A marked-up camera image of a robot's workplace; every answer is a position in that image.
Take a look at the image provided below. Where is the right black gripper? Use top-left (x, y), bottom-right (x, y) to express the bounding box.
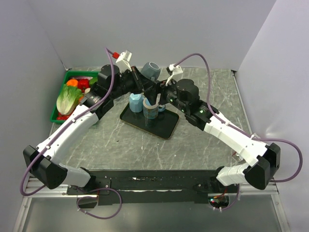
top-left (143, 76), bottom-right (188, 114)

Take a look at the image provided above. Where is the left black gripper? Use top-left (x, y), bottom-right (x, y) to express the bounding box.
top-left (110, 66), bottom-right (154, 100)

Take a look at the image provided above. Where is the dark grey mug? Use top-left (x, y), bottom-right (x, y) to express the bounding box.
top-left (140, 62), bottom-right (161, 81)

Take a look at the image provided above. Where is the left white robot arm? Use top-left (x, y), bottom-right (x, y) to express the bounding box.
top-left (23, 65), bottom-right (156, 194)

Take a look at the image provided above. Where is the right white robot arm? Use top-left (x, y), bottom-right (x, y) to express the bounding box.
top-left (144, 79), bottom-right (281, 193)

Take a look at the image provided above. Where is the blue mug tan rim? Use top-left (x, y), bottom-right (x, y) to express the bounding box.
top-left (143, 97), bottom-right (166, 119)

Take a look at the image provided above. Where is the light blue hexagonal mug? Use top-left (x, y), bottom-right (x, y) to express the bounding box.
top-left (129, 93), bottom-right (143, 113)

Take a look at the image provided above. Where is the black serving tray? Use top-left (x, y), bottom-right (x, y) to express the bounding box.
top-left (120, 103), bottom-right (180, 140)

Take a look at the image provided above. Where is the green toy pepper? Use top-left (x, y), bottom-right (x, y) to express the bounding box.
top-left (89, 77), bottom-right (98, 87)

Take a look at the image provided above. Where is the red toy pepper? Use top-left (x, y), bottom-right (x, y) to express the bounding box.
top-left (77, 79), bottom-right (90, 93)

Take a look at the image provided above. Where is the toy cabbage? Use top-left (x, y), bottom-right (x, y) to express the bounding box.
top-left (56, 85), bottom-right (83, 116)

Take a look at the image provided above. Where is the red toy chili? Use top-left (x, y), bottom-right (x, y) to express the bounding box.
top-left (56, 115), bottom-right (70, 121)

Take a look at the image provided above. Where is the green plastic crate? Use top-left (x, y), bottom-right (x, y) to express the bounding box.
top-left (50, 70), bottom-right (101, 125)

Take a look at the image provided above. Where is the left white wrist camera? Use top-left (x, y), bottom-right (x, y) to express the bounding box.
top-left (116, 50), bottom-right (132, 73)

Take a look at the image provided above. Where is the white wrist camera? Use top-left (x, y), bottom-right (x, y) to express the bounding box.
top-left (165, 64), bottom-right (183, 86)
top-left (116, 50), bottom-right (132, 73)

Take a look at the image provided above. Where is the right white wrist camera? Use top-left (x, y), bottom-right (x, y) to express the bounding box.
top-left (165, 64), bottom-right (183, 86)

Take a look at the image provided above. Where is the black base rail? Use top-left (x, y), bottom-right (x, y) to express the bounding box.
top-left (67, 170), bottom-right (238, 205)

